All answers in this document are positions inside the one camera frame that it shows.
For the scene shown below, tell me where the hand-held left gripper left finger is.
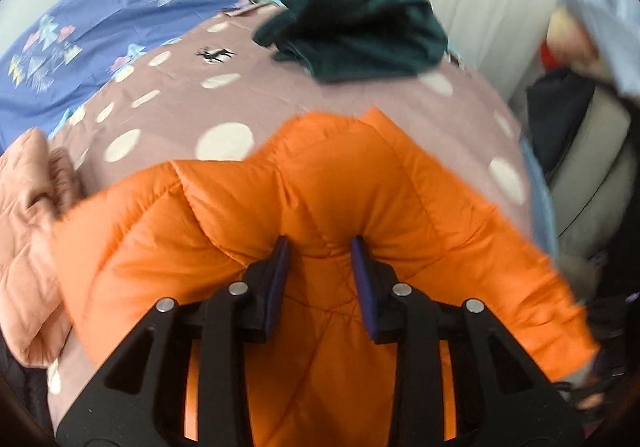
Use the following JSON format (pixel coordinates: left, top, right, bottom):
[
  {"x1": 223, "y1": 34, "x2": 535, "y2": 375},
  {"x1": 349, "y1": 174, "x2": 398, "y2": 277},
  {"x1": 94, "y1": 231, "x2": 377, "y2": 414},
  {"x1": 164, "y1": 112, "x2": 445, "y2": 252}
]
[{"x1": 55, "y1": 234, "x2": 292, "y2": 447}]

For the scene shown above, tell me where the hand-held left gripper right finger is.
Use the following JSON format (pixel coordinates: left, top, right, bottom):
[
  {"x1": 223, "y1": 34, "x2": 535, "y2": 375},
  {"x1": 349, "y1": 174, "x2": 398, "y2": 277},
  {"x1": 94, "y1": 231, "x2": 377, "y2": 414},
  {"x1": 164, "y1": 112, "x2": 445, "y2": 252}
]
[{"x1": 350, "y1": 234, "x2": 586, "y2": 447}]

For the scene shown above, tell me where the orange puffer jacket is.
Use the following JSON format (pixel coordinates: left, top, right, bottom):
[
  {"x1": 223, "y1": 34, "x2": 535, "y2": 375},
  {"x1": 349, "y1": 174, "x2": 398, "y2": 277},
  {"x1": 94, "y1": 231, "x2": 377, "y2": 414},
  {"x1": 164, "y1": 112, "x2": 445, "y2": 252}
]
[{"x1": 50, "y1": 107, "x2": 601, "y2": 447}]

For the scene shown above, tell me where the grey chair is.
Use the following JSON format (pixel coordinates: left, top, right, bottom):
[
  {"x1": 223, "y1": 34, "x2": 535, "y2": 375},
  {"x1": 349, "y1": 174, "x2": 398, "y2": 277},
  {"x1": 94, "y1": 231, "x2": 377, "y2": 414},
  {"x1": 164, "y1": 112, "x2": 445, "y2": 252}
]
[{"x1": 547, "y1": 87, "x2": 636, "y2": 253}]

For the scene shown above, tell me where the pink polka dot blanket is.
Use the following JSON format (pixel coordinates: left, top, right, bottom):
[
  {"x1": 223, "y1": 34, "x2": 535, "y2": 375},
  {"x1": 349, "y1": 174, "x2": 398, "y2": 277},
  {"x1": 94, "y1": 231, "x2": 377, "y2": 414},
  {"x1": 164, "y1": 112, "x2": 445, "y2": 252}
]
[{"x1": 47, "y1": 2, "x2": 558, "y2": 428}]

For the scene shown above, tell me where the navy cloth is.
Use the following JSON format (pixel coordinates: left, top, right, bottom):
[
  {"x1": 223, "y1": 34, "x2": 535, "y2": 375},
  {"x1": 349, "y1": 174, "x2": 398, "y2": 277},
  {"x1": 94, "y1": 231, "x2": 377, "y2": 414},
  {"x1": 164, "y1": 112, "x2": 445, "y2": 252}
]
[{"x1": 525, "y1": 67, "x2": 601, "y2": 178}]

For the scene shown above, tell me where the dark green cloth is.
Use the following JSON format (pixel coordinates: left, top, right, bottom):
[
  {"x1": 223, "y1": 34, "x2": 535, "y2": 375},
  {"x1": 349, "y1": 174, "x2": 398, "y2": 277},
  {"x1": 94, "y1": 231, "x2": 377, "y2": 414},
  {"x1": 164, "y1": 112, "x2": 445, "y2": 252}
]
[{"x1": 252, "y1": 0, "x2": 449, "y2": 83}]

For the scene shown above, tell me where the pink puffer jacket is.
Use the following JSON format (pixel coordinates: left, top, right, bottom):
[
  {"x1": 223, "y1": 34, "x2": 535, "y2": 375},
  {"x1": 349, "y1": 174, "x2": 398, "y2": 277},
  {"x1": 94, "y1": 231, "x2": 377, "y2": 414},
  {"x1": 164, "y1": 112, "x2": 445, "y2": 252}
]
[{"x1": 0, "y1": 127, "x2": 88, "y2": 368}]

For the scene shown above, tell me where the dark quilted cloth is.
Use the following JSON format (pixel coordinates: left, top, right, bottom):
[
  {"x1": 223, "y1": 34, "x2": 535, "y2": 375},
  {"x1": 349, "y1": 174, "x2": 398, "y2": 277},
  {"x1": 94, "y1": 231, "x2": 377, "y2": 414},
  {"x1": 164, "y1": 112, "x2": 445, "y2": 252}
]
[{"x1": 0, "y1": 337, "x2": 56, "y2": 443}]

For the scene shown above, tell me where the cream cloth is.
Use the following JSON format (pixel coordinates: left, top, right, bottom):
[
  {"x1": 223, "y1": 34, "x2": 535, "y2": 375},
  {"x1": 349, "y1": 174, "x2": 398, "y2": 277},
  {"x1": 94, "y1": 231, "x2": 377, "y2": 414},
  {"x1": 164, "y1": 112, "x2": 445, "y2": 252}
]
[{"x1": 546, "y1": 7, "x2": 608, "y2": 78}]

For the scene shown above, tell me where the blue tree-printed sheet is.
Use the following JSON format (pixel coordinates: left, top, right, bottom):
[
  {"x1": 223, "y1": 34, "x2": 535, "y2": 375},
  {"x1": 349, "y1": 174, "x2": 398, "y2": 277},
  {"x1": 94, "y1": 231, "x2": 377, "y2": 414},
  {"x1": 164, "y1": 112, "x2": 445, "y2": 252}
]
[{"x1": 0, "y1": 0, "x2": 251, "y2": 153}]

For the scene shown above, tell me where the light blue cloth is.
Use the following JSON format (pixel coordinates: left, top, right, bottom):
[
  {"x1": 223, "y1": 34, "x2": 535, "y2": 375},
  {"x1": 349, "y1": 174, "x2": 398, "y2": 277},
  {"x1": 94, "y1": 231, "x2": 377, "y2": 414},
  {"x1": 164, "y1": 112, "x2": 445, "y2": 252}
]
[{"x1": 560, "y1": 0, "x2": 640, "y2": 98}]

